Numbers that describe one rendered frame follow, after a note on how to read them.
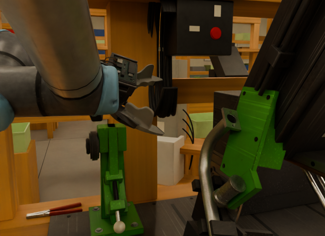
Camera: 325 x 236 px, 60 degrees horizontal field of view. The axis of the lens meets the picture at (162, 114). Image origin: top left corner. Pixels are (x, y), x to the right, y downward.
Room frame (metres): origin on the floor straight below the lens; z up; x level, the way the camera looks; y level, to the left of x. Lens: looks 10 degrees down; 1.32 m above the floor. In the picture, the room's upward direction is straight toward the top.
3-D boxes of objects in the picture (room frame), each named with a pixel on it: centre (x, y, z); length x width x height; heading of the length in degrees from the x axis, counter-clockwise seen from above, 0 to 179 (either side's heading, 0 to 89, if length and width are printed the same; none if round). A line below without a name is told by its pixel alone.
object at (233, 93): (0.86, -0.33, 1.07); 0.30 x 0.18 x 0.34; 107
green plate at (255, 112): (0.62, -0.22, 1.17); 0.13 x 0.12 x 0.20; 107
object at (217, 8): (0.86, -0.10, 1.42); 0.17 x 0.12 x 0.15; 107
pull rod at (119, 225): (0.62, 0.11, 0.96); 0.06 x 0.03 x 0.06; 17
